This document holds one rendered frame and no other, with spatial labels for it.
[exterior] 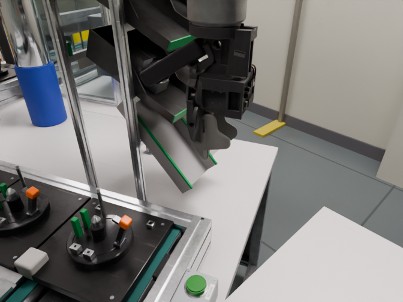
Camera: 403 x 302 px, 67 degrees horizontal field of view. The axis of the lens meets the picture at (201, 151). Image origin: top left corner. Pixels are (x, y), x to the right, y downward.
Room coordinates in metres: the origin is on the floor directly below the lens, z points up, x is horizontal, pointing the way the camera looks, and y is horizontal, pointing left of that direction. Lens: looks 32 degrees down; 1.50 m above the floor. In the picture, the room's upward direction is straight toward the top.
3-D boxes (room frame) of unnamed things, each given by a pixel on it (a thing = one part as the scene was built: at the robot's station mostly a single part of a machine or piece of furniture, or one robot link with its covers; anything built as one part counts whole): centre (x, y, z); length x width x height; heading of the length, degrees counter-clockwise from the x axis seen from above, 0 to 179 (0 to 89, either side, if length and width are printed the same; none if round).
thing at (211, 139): (0.40, -0.02, 1.27); 0.06 x 0.03 x 0.09; 68
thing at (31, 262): (0.46, 0.22, 1.01); 0.24 x 0.24 x 0.13; 68
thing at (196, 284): (0.36, 0.01, 0.96); 0.04 x 0.04 x 0.02
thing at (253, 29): (0.42, -0.03, 1.37); 0.09 x 0.08 x 0.12; 68
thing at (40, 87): (1.31, 0.73, 1.00); 0.16 x 0.16 x 0.27
